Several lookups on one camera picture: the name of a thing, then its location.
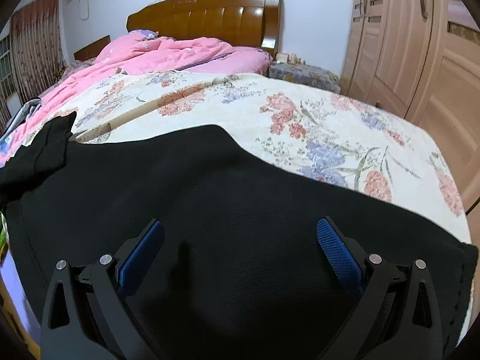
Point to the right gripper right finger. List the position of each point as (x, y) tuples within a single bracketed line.
[(396, 315)]

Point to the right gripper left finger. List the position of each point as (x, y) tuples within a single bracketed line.
[(85, 315)]

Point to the black pants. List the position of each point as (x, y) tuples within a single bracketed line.
[(240, 274)]

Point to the green garment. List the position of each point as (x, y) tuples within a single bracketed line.
[(4, 237)]

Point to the floral bed sheet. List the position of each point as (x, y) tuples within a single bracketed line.
[(309, 131)]

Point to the grey striped garment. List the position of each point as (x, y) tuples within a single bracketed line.
[(26, 111)]

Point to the covered nightstand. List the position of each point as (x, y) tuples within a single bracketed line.
[(292, 69)]

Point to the patterned red curtain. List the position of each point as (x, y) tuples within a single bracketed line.
[(31, 53)]

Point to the pink quilt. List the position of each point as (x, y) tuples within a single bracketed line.
[(133, 54)]

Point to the light wooden wardrobe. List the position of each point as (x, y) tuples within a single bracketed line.
[(419, 59)]

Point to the wooden headboard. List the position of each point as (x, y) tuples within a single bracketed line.
[(241, 23)]

